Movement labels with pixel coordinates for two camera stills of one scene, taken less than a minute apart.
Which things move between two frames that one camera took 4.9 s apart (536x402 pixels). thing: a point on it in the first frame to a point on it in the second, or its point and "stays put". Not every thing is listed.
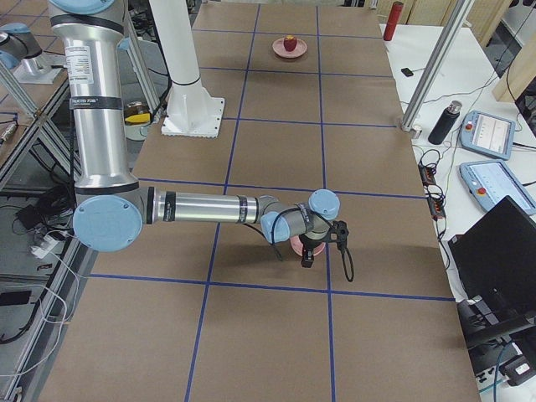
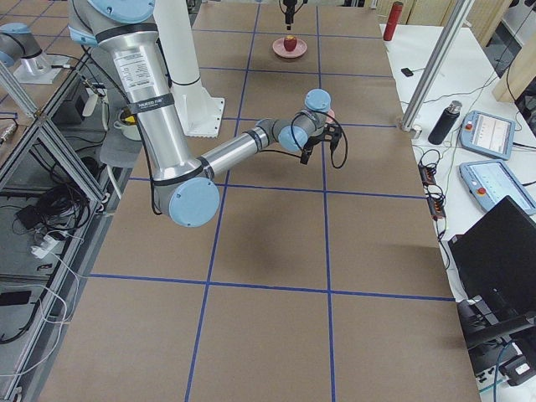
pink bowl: x=297 y=245 to x=332 y=113
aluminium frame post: x=436 y=63 stays put
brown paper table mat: x=215 y=311 stays put
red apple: x=290 y=43 stays put
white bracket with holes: x=190 y=111 stays put
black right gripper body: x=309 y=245 to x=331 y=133
